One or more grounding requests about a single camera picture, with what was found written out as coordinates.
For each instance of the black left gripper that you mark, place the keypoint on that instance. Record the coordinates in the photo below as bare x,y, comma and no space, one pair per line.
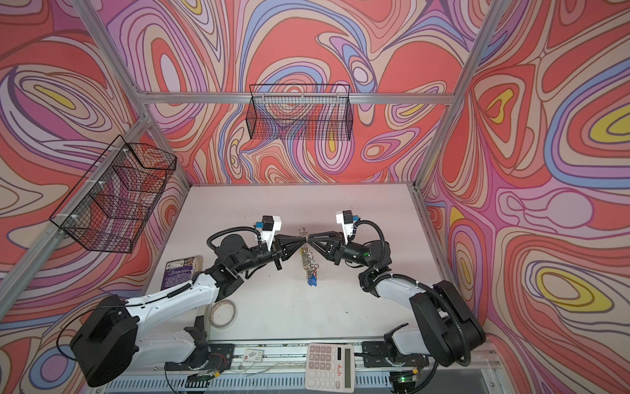
284,248

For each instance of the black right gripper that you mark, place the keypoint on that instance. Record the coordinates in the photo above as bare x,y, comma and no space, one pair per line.
335,248

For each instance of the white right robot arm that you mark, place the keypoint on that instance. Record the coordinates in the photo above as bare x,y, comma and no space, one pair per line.
445,328

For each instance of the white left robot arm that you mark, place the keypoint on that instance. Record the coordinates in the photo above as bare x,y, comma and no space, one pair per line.
118,333

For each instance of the white tape roll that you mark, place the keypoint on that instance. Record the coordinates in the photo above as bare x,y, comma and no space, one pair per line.
222,314

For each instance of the white staples box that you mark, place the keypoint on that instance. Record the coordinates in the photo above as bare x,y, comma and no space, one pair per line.
253,355

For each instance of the white calculator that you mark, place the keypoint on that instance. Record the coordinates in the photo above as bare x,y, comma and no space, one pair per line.
330,368

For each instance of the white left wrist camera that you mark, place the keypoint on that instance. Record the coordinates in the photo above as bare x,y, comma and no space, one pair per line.
268,227

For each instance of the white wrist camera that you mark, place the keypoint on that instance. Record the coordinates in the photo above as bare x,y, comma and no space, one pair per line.
268,227
347,220

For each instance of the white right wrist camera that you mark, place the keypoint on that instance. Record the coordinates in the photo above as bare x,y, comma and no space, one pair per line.
347,220

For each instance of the black wire basket back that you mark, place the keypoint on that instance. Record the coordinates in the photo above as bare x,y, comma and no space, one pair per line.
300,112

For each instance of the black wire basket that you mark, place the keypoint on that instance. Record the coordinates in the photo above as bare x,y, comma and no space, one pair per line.
109,208
300,112

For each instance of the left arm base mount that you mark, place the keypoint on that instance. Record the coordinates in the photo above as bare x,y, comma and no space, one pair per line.
215,358

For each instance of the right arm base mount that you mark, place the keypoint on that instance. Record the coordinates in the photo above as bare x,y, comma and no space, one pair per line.
386,353

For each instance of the black wire basket left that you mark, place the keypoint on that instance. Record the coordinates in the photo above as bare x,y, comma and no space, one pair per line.
109,208

